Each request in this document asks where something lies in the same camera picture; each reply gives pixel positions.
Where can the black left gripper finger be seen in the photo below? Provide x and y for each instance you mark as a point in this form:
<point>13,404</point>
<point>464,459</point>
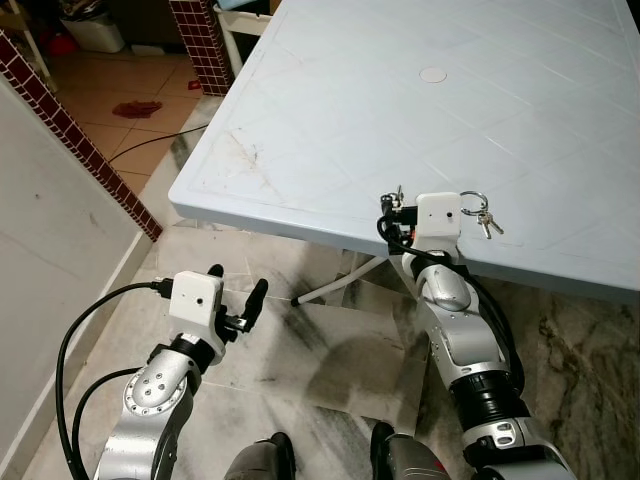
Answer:
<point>214,271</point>
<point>256,300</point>

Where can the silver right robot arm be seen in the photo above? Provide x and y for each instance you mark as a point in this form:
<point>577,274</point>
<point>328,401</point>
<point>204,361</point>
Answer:
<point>460,340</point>

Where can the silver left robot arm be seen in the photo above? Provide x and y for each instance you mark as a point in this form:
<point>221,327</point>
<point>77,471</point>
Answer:
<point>150,400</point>

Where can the white baseboard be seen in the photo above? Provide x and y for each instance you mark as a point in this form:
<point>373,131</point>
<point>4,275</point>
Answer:
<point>130,262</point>

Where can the light blue plastic table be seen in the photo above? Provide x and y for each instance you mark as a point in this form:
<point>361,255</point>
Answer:
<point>400,130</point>

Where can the round white table cap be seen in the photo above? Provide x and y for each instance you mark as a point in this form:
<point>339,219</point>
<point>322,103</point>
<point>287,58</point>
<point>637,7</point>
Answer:
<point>433,74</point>

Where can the red floor rag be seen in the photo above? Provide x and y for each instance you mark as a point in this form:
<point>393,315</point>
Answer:
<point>138,108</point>

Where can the robot right leg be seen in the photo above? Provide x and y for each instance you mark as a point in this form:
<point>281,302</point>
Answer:
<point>410,458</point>

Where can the red brick tile column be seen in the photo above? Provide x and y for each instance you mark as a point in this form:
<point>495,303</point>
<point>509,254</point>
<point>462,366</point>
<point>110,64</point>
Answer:
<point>205,50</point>

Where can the white plastic chair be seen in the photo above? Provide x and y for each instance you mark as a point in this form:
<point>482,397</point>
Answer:
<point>232,20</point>

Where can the white plastic container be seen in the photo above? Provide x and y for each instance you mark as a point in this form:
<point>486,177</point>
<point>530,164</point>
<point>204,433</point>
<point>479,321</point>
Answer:
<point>95,35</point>

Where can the red plastic basin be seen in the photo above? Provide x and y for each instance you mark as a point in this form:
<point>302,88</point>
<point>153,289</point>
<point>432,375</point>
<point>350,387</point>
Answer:
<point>62,45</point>

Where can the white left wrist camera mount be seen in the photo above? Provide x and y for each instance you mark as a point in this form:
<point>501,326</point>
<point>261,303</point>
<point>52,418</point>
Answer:
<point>195,298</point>

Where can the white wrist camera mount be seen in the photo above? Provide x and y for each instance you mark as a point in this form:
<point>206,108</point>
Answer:
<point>195,298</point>
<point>438,215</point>

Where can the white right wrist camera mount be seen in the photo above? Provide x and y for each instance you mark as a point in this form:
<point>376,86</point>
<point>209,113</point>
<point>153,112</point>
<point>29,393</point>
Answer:
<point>438,215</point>

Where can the red brick tile wall edge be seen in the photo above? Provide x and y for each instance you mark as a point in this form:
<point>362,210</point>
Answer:
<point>80,140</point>

